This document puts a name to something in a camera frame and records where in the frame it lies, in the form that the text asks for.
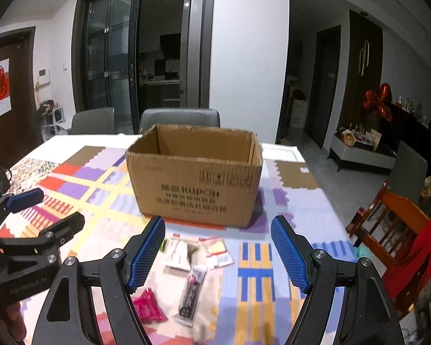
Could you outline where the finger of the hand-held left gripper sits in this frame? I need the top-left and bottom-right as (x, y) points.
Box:
(0, 187), (44, 239)
(0, 211), (86, 257)

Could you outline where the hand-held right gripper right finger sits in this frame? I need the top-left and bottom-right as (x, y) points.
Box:
(270, 215), (406, 345)

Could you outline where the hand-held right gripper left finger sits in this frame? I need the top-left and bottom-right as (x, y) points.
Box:
(32, 215), (166, 345)

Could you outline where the white silver snack packet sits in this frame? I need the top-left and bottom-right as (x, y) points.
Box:
(164, 239), (198, 270)

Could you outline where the pink snack packet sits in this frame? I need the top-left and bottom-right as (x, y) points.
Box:
(131, 287), (168, 323)

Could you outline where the long black snack packet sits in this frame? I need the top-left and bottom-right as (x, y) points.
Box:
(176, 264), (206, 327)

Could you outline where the beige orange snack packet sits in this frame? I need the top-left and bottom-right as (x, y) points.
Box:
(199, 237), (235, 269)

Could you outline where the brown cardboard box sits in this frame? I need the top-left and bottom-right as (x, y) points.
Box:
(125, 124), (263, 229)

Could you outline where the black mug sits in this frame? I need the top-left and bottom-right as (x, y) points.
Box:
(0, 167), (12, 196)

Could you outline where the dark wooden door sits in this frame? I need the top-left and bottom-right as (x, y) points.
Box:
(0, 32), (44, 168)

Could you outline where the colourful patterned tablecloth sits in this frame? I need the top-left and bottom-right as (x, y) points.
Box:
(7, 135), (367, 345)

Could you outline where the white shelf rack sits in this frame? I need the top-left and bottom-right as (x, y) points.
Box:
(39, 100), (66, 141)

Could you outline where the grey dining chair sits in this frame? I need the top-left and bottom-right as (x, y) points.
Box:
(72, 107), (116, 135)
(388, 140), (429, 205)
(139, 108), (221, 134)

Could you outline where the red paper-cut poster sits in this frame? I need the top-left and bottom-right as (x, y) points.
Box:
(0, 58), (12, 121)

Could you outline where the brown wooden chair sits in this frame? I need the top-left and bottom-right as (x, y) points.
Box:
(345, 181), (431, 320)

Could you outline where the white low cabinet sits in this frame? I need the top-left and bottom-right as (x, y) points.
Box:
(327, 133), (397, 175)

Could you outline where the red garment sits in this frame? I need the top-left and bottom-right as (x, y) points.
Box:
(381, 221), (431, 302)

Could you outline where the white carton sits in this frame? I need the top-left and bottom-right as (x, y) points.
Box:
(290, 99), (307, 128)

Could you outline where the dark sliding glass door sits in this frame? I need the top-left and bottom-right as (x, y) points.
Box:
(72, 0), (216, 135)

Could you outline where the dark interior door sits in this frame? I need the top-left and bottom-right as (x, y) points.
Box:
(305, 25), (342, 150)

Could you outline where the dark wood wardrobe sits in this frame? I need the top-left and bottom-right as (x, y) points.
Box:
(345, 10), (384, 141)

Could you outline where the dark sideboard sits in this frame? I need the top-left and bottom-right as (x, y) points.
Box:
(391, 102), (431, 159)

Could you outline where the red foil balloon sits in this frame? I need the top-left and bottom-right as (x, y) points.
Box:
(363, 83), (394, 121)

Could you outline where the silver refrigerator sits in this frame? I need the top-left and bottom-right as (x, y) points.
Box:
(180, 0), (203, 108)

